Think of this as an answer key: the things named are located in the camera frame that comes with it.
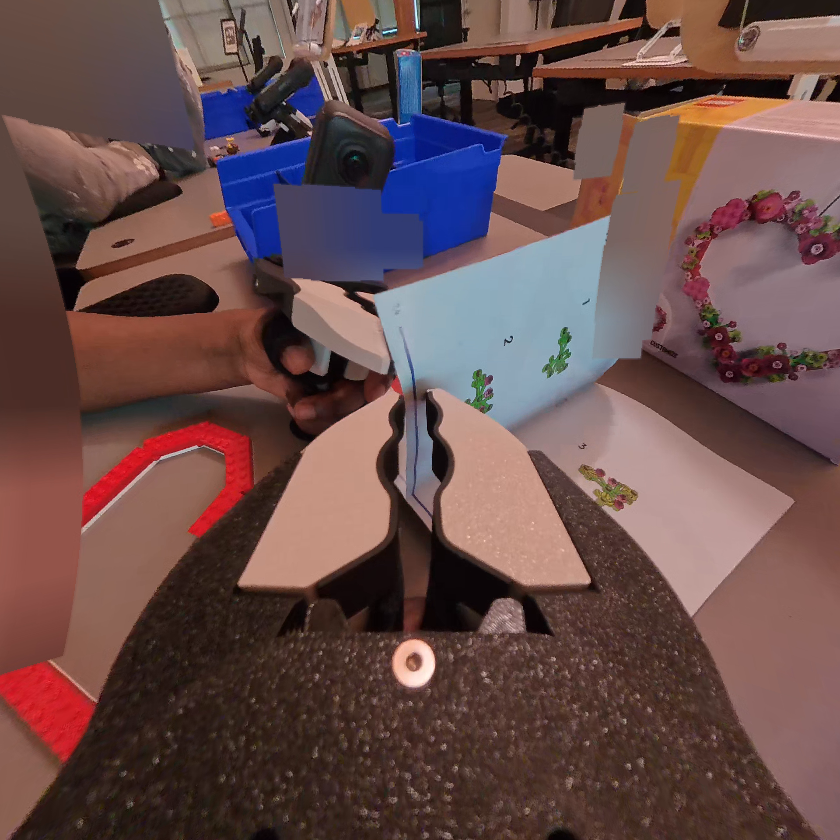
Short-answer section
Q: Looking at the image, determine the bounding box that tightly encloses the person's left forearm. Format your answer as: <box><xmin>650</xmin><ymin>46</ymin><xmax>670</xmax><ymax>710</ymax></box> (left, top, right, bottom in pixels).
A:
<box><xmin>79</xmin><ymin>308</ymin><xmax>247</xmax><ymax>413</ymax></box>

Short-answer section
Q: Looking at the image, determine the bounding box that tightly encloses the white tabletop stand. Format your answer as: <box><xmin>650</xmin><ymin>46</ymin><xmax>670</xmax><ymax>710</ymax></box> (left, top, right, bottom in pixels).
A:
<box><xmin>620</xmin><ymin>20</ymin><xmax>693</xmax><ymax>68</ymax></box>

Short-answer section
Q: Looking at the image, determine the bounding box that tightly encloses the blue plastic bin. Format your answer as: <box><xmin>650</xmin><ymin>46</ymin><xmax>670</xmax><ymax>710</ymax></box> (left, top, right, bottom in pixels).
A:
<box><xmin>217</xmin><ymin>115</ymin><xmax>509</xmax><ymax>263</ymax></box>
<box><xmin>200</xmin><ymin>79</ymin><xmax>326</xmax><ymax>142</ymax></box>

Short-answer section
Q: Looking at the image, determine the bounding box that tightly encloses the grey patterned cloth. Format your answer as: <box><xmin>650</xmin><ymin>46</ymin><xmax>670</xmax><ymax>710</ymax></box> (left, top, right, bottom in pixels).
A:
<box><xmin>5</xmin><ymin>117</ymin><xmax>207</xmax><ymax>224</ymax></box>

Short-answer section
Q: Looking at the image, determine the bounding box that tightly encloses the grey side table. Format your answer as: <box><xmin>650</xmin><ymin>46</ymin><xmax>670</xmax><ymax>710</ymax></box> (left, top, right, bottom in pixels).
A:
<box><xmin>75</xmin><ymin>167</ymin><xmax>258</xmax><ymax>280</ymax></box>

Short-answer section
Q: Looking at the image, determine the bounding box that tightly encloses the long wooden table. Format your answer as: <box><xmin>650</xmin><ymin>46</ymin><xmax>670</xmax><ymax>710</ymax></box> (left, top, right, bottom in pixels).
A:
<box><xmin>331</xmin><ymin>31</ymin><xmax>429</xmax><ymax>112</ymax></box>
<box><xmin>420</xmin><ymin>18</ymin><xmax>645</xmax><ymax>126</ymax></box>
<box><xmin>532</xmin><ymin>38</ymin><xmax>811</xmax><ymax>99</ymax></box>

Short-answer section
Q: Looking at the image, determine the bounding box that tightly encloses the printed toy box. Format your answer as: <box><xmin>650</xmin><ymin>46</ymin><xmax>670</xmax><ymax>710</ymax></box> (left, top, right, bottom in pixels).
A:
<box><xmin>571</xmin><ymin>95</ymin><xmax>840</xmax><ymax>466</ymax></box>

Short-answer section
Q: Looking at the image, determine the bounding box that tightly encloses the white cylindrical device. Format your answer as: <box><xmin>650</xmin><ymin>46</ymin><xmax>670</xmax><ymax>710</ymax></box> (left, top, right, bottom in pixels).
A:
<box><xmin>735</xmin><ymin>20</ymin><xmax>840</xmax><ymax>63</ymax></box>

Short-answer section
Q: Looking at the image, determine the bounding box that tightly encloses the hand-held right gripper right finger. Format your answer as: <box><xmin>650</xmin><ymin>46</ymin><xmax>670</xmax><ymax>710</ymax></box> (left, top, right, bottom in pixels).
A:
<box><xmin>427</xmin><ymin>389</ymin><xmax>593</xmax><ymax>595</ymax></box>

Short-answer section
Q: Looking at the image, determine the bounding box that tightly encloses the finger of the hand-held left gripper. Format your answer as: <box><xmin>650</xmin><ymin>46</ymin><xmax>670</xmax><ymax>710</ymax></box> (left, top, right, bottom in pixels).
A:
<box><xmin>292</xmin><ymin>279</ymin><xmax>395</xmax><ymax>383</ymax></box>

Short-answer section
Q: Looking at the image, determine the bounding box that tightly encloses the black perforated armrest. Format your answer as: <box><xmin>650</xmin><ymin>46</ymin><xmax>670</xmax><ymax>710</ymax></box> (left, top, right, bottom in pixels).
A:
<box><xmin>77</xmin><ymin>274</ymin><xmax>221</xmax><ymax>317</ymax></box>

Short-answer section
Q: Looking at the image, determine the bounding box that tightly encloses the blue upright block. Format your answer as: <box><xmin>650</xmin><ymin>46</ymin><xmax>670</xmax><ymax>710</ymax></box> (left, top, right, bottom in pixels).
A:
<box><xmin>395</xmin><ymin>49</ymin><xmax>422</xmax><ymax>126</ymax></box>

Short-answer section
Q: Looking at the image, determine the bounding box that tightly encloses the person's left hand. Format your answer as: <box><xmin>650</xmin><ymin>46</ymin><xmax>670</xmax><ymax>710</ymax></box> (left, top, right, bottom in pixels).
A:
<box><xmin>238</xmin><ymin>308</ymin><xmax>400</xmax><ymax>439</ymax></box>

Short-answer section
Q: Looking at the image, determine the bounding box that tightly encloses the pale wooden board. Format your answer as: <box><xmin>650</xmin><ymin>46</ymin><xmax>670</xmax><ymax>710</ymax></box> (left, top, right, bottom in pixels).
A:
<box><xmin>679</xmin><ymin>0</ymin><xmax>752</xmax><ymax>73</ymax></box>

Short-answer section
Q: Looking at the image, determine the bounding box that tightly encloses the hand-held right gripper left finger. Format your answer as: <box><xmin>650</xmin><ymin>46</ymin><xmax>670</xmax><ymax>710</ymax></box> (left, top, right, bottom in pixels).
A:
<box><xmin>236</xmin><ymin>395</ymin><xmax>404</xmax><ymax>598</ymax></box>

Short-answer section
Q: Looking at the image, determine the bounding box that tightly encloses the instruction booklet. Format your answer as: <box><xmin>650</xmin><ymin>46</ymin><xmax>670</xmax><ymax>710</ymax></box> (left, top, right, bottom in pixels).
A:
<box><xmin>373</xmin><ymin>217</ymin><xmax>796</xmax><ymax>619</ymax></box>

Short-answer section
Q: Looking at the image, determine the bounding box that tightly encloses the red brick heart frame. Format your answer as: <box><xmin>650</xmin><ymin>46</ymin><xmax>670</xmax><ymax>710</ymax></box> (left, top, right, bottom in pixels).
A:
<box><xmin>0</xmin><ymin>422</ymin><xmax>256</xmax><ymax>763</ymax></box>

